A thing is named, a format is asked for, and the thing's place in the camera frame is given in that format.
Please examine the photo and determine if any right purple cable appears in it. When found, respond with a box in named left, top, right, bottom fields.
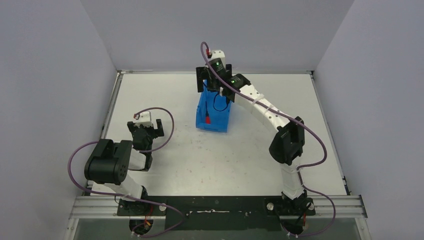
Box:
left=200, top=41, right=337, bottom=239

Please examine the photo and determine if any purple cable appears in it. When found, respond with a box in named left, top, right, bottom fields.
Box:
left=67, top=106, right=186, bottom=239
left=200, top=41, right=337, bottom=239

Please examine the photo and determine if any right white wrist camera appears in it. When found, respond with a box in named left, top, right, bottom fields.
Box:
left=206, top=49, right=226, bottom=65

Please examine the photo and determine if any aluminium front rail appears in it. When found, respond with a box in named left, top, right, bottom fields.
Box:
left=70, top=195, right=368, bottom=219

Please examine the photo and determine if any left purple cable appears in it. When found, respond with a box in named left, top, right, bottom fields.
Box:
left=67, top=106, right=186, bottom=239

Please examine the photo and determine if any red handled screwdriver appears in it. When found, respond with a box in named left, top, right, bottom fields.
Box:
left=205, top=101, right=211, bottom=125

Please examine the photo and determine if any blue plastic bin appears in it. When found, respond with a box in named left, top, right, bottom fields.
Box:
left=195, top=90, right=232, bottom=133

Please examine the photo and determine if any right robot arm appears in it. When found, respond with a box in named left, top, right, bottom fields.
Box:
left=195, top=58, right=305, bottom=215

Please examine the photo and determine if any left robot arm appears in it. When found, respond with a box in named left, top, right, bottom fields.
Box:
left=84, top=118, right=165, bottom=216

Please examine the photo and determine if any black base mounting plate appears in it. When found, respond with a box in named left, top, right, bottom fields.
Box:
left=116, top=195, right=316, bottom=231

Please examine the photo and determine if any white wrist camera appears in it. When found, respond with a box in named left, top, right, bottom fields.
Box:
left=206, top=49, right=226, bottom=65
left=134, top=111, right=153, bottom=127

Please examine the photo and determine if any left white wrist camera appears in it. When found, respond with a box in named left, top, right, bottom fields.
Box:
left=134, top=111, right=153, bottom=127

